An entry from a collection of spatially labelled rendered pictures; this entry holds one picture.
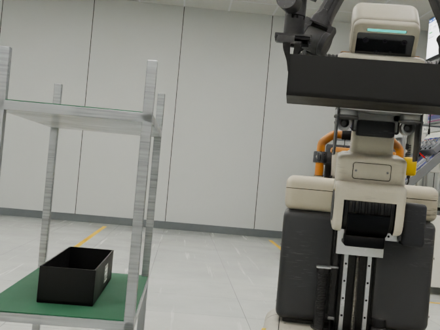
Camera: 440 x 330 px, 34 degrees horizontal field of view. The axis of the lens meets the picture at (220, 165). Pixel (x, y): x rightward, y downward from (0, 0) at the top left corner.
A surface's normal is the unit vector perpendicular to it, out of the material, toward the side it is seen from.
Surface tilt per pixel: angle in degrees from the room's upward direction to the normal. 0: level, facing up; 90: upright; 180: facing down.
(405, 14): 43
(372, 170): 98
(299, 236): 90
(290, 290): 90
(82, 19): 90
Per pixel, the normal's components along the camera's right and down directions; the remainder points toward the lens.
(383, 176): -0.11, 0.11
